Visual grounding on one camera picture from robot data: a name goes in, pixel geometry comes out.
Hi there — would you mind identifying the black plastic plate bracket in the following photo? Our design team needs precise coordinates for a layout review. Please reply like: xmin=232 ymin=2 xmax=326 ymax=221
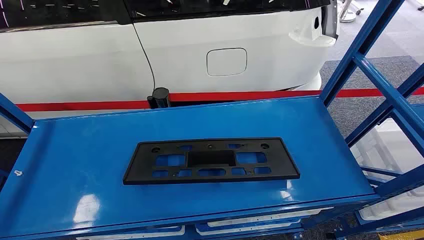
xmin=122 ymin=137 xmax=301 ymax=186

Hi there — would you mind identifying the white car body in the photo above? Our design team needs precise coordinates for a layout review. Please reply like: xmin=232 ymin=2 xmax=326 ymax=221
xmin=0 ymin=0 xmax=342 ymax=138

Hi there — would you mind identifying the white stand base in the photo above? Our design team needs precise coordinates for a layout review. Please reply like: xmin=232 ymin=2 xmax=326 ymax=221
xmin=338 ymin=0 xmax=365 ymax=23

